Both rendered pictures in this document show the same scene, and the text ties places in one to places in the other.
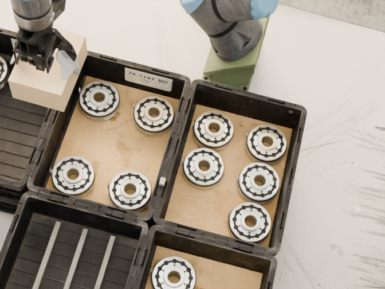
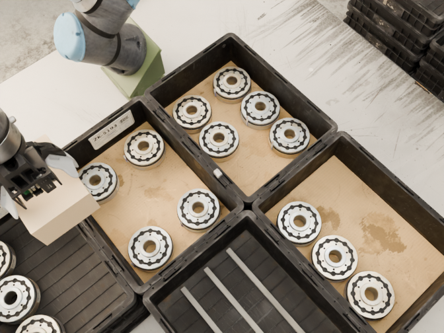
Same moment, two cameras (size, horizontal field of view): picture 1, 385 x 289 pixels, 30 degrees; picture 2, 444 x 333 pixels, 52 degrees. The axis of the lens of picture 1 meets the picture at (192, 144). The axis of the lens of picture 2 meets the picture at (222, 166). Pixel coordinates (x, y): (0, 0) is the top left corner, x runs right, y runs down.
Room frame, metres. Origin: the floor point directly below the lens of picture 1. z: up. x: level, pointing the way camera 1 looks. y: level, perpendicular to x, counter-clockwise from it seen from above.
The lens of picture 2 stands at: (0.32, 0.32, 1.88)
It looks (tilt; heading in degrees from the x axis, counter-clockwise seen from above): 65 degrees down; 319
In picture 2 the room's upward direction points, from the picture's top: 4 degrees counter-clockwise
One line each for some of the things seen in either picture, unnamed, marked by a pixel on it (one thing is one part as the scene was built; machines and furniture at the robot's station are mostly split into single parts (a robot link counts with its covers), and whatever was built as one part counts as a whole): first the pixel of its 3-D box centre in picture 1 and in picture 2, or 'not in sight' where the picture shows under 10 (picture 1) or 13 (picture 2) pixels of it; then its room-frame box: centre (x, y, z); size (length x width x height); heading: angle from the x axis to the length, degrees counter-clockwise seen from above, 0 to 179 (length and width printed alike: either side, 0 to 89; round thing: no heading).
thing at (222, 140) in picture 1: (213, 128); (191, 111); (0.85, -0.05, 0.86); 0.10 x 0.10 x 0.01
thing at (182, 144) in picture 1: (230, 172); (238, 122); (0.73, -0.10, 0.87); 0.40 x 0.30 x 0.11; 176
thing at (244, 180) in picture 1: (259, 181); (260, 107); (0.73, -0.18, 0.86); 0.10 x 0.10 x 0.01
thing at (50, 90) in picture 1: (48, 66); (46, 189); (0.80, 0.35, 1.08); 0.16 x 0.12 x 0.07; 175
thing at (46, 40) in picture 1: (36, 38); (18, 165); (0.78, 0.35, 1.24); 0.09 x 0.08 x 0.12; 174
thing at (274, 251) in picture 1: (232, 163); (238, 111); (0.73, -0.10, 0.92); 0.40 x 0.30 x 0.02; 176
